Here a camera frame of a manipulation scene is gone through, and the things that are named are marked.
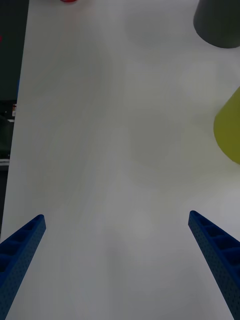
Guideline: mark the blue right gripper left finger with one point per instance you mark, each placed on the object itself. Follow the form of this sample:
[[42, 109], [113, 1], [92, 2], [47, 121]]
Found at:
[[17, 260]]

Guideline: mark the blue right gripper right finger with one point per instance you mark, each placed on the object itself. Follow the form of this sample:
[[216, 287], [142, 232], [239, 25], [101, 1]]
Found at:
[[217, 252]]

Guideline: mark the red drink can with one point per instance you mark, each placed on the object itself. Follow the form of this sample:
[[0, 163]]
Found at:
[[68, 0]]

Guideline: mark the yellow-green plastic bin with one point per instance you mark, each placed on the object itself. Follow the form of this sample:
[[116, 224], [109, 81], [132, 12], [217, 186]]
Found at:
[[228, 130]]

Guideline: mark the grey plastic bin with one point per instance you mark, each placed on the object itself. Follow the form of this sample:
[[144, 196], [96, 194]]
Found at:
[[217, 22]]

